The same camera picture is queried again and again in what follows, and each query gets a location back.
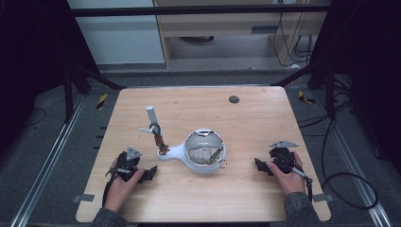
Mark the grey tape strip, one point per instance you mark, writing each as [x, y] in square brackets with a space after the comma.
[323, 197]
[83, 197]

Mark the metal floor rail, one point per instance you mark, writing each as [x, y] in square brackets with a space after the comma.
[353, 160]
[47, 160]

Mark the black curtain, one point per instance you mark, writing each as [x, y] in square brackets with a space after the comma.
[369, 63]
[31, 63]

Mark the dark round table grommet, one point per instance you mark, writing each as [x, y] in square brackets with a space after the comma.
[234, 99]

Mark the person's right hand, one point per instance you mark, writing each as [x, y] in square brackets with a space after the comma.
[293, 183]

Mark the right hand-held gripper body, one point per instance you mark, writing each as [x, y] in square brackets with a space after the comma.
[282, 157]

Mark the white cabinet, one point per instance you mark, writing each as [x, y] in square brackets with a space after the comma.
[119, 41]

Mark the yellow black striped tape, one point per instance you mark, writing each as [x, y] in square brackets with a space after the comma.
[304, 97]
[101, 101]

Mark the white key stand with bowl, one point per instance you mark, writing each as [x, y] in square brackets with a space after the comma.
[176, 153]

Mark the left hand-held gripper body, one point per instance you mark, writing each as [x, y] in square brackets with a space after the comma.
[127, 167]

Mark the black stand legs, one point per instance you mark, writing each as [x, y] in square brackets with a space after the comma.
[67, 94]
[330, 91]

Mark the person's left hand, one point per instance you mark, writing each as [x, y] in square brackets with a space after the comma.
[119, 192]

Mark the light wooden desk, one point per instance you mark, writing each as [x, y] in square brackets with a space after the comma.
[220, 26]

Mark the black horizontal bar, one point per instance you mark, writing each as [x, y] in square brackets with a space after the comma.
[189, 10]

